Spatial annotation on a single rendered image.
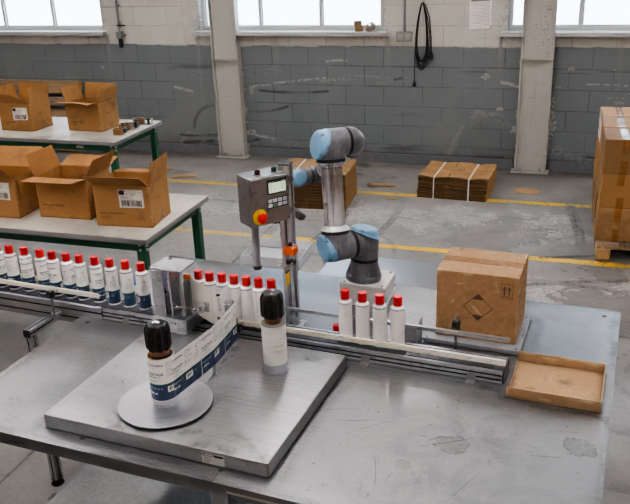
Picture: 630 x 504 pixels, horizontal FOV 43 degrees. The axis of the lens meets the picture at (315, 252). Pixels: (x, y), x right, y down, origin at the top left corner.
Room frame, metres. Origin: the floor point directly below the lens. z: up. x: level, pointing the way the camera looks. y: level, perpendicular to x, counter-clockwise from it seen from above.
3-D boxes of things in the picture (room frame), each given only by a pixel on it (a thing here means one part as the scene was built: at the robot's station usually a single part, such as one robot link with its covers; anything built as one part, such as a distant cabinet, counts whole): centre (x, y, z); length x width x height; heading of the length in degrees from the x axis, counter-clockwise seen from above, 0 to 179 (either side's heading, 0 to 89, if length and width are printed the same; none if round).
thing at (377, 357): (2.74, 0.11, 0.85); 1.65 x 0.11 x 0.05; 67
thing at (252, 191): (2.86, 0.18, 1.38); 0.17 x 0.10 x 0.19; 122
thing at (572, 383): (2.36, -0.81, 0.85); 0.30 x 0.26 x 0.04; 67
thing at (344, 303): (2.65, -0.10, 0.98); 0.05 x 0.05 x 0.20
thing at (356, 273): (3.12, -0.20, 0.97); 0.15 x 0.15 x 0.10
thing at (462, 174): (7.12, -1.34, 0.11); 0.65 x 0.54 x 0.22; 68
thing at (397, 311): (2.58, -0.29, 0.98); 0.05 x 0.05 x 0.20
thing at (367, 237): (3.12, -0.20, 1.09); 0.13 x 0.12 x 0.14; 118
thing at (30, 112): (6.97, 2.50, 0.97); 0.42 x 0.39 x 0.37; 159
